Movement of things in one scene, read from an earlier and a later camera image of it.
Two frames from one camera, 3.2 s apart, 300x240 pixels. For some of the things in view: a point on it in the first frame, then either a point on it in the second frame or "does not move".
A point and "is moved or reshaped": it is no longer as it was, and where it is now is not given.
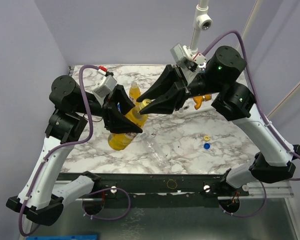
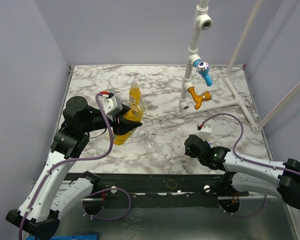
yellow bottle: x=121 y=141 is moved or reshaped
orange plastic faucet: x=199 y=99 does not move
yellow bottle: x=135 y=92 does not move
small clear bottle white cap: x=157 y=154 does not move
